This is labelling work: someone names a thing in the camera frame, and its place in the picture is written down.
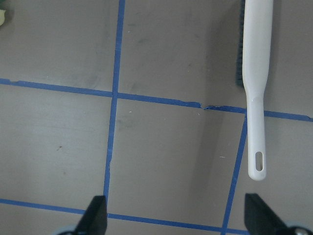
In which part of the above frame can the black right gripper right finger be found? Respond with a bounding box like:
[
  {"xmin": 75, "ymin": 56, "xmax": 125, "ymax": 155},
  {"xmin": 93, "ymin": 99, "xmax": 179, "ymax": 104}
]
[{"xmin": 245, "ymin": 193, "xmax": 313, "ymax": 235}]

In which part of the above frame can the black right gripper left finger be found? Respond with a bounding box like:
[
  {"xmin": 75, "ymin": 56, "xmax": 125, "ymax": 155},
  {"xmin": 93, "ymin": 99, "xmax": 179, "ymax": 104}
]
[{"xmin": 73, "ymin": 196, "xmax": 108, "ymax": 235}]

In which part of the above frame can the white hand brush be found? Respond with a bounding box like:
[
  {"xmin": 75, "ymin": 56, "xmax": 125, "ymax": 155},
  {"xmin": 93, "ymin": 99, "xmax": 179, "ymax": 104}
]
[{"xmin": 236, "ymin": 0, "xmax": 274, "ymax": 181}]

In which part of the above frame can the pale yellow crescent foam piece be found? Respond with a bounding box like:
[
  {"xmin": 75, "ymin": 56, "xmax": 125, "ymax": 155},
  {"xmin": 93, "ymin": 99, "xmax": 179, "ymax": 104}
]
[{"xmin": 0, "ymin": 9, "xmax": 6, "ymax": 25}]

